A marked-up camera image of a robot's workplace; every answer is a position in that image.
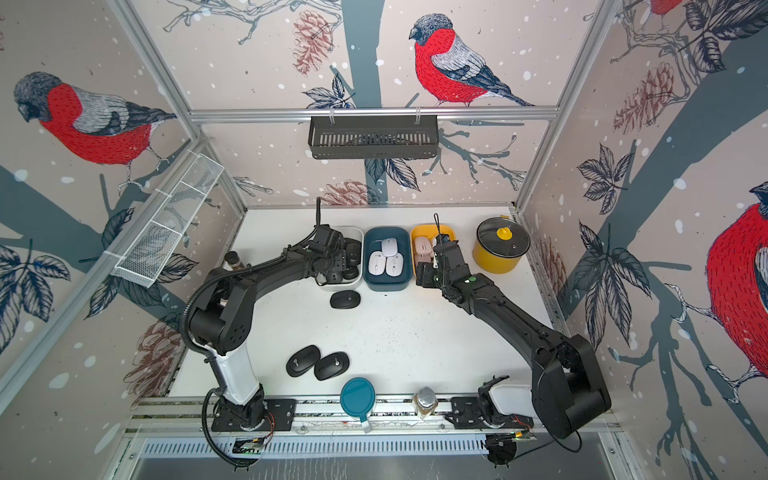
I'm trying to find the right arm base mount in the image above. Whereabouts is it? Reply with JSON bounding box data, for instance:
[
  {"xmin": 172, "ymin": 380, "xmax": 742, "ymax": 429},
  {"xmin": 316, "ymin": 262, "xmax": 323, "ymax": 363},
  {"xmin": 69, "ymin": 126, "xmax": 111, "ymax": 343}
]
[{"xmin": 444, "ymin": 375, "xmax": 535, "ymax": 431}]

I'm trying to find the white storage box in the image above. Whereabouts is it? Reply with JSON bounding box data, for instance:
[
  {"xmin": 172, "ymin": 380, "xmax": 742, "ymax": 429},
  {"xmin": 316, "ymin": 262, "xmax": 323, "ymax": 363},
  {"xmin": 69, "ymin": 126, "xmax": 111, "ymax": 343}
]
[{"xmin": 321, "ymin": 226, "xmax": 364, "ymax": 292}]

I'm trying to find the yellow storage box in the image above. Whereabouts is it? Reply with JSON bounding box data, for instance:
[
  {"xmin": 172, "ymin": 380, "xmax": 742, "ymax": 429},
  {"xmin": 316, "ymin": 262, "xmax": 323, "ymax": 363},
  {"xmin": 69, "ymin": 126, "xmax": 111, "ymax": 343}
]
[{"xmin": 410, "ymin": 224, "xmax": 456, "ymax": 278}]

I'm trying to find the black mouse small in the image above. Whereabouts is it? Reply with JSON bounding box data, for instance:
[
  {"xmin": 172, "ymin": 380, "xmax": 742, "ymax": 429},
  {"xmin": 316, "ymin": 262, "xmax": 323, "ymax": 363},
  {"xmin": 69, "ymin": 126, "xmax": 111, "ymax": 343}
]
[{"xmin": 342, "ymin": 266, "xmax": 360, "ymax": 281}]

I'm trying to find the white mouse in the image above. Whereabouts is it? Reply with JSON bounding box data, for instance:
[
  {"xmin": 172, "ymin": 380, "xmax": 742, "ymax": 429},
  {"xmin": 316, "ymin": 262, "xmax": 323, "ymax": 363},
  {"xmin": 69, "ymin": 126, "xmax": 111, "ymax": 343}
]
[
  {"xmin": 385, "ymin": 253, "xmax": 404, "ymax": 278},
  {"xmin": 381, "ymin": 237, "xmax": 399, "ymax": 257},
  {"xmin": 368, "ymin": 251, "xmax": 387, "ymax": 276}
]

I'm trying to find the spice jar dark lid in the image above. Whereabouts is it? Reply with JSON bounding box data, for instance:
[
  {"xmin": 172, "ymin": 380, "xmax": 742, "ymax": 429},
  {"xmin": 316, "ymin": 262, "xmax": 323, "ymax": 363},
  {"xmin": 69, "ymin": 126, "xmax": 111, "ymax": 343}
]
[{"xmin": 224, "ymin": 250, "xmax": 244, "ymax": 270}]

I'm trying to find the teal round lid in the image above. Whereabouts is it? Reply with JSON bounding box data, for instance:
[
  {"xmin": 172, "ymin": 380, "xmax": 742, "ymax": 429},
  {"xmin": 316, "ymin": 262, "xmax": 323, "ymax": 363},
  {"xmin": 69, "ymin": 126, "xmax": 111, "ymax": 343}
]
[{"xmin": 340, "ymin": 377, "xmax": 376, "ymax": 434}]

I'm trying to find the yellow pot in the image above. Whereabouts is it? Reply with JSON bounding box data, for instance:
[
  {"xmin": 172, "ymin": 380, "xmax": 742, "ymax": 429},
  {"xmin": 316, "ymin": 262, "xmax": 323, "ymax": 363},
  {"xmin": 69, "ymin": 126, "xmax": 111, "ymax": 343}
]
[{"xmin": 472, "ymin": 216, "xmax": 531, "ymax": 274}]

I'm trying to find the black hanging wire basket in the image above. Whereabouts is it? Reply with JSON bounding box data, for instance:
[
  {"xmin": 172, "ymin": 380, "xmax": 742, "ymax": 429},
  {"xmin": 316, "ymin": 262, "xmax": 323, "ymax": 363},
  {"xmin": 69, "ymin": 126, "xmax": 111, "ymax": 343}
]
[{"xmin": 308, "ymin": 115, "xmax": 439, "ymax": 160}]

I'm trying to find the glass lid yellow knob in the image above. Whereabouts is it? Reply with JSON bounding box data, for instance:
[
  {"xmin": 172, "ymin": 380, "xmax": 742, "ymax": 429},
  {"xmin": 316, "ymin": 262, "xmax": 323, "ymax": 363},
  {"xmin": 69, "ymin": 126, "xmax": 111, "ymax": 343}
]
[{"xmin": 476, "ymin": 216, "xmax": 531, "ymax": 259}]

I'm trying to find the white wire mesh shelf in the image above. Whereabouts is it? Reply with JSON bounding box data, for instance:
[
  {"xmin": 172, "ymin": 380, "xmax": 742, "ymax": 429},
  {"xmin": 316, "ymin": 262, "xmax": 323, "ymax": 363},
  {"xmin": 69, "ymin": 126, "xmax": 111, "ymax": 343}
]
[{"xmin": 111, "ymin": 153, "xmax": 224, "ymax": 287}]

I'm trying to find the teal storage box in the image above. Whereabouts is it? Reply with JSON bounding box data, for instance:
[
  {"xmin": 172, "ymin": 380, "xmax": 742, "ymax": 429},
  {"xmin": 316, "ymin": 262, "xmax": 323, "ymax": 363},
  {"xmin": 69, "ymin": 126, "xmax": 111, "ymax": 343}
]
[{"xmin": 362, "ymin": 226, "xmax": 413, "ymax": 292}]

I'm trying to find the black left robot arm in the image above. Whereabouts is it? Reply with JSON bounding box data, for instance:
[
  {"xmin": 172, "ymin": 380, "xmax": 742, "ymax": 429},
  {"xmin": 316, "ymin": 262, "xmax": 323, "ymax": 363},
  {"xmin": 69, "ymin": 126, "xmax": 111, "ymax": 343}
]
[{"xmin": 180, "ymin": 198, "xmax": 349, "ymax": 430}]

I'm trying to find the glass jar silver lid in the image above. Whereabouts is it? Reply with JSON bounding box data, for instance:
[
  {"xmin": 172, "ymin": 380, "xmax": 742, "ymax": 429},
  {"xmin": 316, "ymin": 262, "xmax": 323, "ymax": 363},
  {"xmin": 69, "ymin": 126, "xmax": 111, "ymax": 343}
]
[{"xmin": 412, "ymin": 386, "xmax": 439, "ymax": 420}]

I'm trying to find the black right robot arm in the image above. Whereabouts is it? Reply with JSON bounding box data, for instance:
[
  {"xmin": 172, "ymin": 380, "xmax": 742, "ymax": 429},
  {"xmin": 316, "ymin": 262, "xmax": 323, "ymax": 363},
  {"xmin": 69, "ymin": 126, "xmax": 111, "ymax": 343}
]
[{"xmin": 417, "ymin": 234, "xmax": 612, "ymax": 439}]

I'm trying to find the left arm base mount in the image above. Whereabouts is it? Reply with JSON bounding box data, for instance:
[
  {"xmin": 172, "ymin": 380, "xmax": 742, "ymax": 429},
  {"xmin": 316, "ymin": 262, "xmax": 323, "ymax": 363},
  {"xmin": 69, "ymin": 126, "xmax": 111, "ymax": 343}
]
[{"xmin": 212, "ymin": 389, "xmax": 297, "ymax": 433}]

